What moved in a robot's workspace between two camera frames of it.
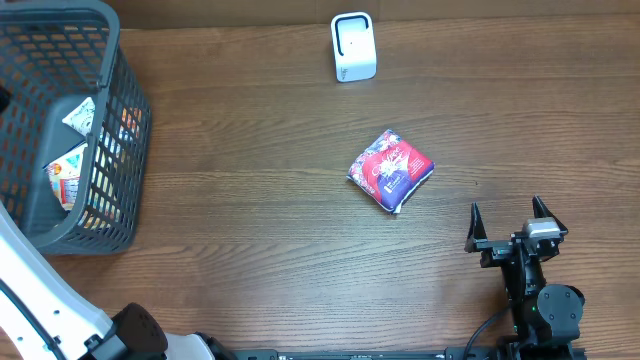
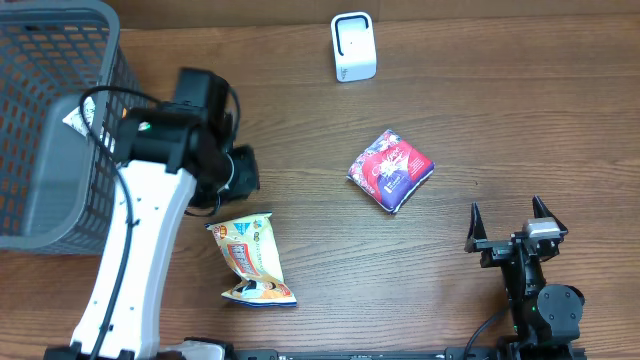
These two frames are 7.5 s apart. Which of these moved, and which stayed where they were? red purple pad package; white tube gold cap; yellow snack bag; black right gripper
Moved: yellow snack bag
Stayed: black right gripper; red purple pad package; white tube gold cap
